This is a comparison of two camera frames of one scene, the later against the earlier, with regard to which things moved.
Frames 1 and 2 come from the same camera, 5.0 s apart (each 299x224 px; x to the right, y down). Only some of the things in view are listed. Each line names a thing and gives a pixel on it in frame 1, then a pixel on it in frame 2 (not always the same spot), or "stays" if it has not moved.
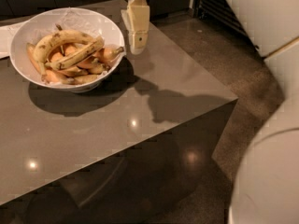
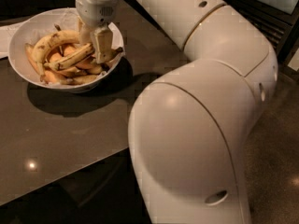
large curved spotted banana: (47, 44) stays
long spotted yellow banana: (77, 56) stays
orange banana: (62, 72) -> (70, 71)
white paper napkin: (7, 34) stays
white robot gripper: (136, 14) -> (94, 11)
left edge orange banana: (35, 63) stays
